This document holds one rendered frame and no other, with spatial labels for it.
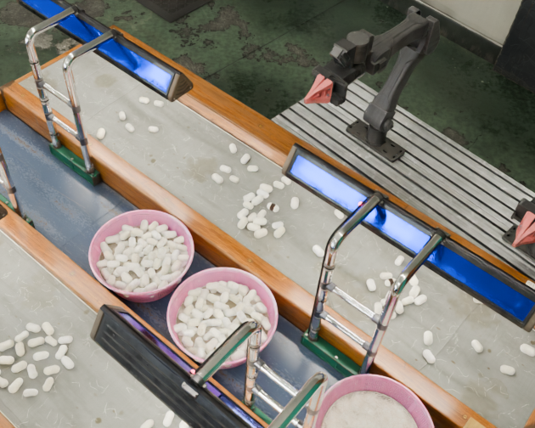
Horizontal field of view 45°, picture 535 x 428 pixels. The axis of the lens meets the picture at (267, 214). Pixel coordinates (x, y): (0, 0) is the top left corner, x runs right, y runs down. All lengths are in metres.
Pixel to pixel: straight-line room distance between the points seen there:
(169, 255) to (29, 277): 0.35
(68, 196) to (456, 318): 1.13
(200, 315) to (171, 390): 0.48
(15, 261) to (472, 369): 1.16
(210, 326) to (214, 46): 2.21
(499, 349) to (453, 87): 2.07
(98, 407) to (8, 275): 0.44
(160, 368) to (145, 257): 0.62
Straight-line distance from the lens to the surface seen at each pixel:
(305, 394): 1.11
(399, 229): 1.38
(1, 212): 1.46
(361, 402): 1.55
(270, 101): 3.25
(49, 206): 1.95
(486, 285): 1.35
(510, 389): 1.66
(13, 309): 1.70
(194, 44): 3.59
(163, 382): 1.16
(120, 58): 1.76
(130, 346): 1.18
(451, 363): 1.64
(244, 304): 1.62
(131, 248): 1.73
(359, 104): 2.26
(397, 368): 1.56
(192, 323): 1.60
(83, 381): 1.56
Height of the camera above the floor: 2.13
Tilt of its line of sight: 51 degrees down
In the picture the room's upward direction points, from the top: 5 degrees clockwise
